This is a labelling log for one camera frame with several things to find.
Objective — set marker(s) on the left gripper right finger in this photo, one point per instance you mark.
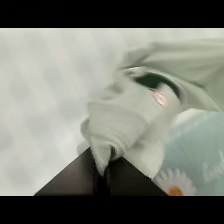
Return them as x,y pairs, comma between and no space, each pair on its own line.
133,181

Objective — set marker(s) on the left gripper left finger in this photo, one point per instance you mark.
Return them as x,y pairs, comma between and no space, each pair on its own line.
73,180

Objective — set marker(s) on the pale green shirt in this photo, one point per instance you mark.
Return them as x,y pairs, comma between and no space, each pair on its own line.
133,113

